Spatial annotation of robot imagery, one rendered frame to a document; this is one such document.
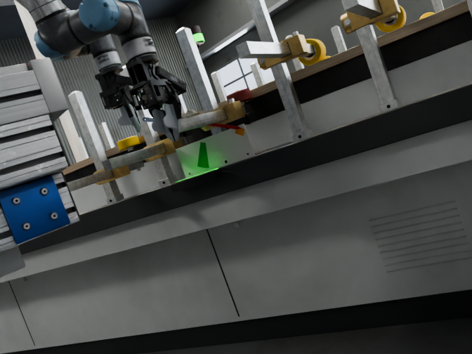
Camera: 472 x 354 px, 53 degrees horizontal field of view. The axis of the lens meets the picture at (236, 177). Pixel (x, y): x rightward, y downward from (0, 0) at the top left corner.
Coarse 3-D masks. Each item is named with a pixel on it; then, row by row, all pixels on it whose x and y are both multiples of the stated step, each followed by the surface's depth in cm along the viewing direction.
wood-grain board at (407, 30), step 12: (444, 12) 127; (456, 12) 126; (420, 24) 130; (432, 24) 129; (384, 36) 135; (396, 36) 134; (408, 36) 135; (360, 48) 139; (324, 60) 144; (336, 60) 142; (300, 72) 148; (312, 72) 146; (264, 84) 154; (252, 96) 157; (108, 156) 191; (72, 168) 201
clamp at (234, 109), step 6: (234, 102) 140; (222, 108) 141; (228, 108) 140; (234, 108) 139; (240, 108) 142; (228, 114) 141; (234, 114) 140; (240, 114) 141; (228, 120) 141; (234, 120) 145; (204, 126) 146; (210, 126) 144
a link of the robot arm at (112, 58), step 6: (102, 54) 144; (108, 54) 145; (114, 54) 146; (96, 60) 146; (102, 60) 145; (108, 60) 145; (114, 60) 145; (120, 60) 148; (102, 66) 145; (108, 66) 145
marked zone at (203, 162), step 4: (200, 144) 147; (204, 144) 147; (200, 148) 148; (204, 148) 147; (200, 152) 148; (204, 152) 147; (200, 156) 148; (204, 156) 148; (200, 160) 149; (204, 160) 148; (200, 164) 149; (204, 164) 148; (208, 164) 148
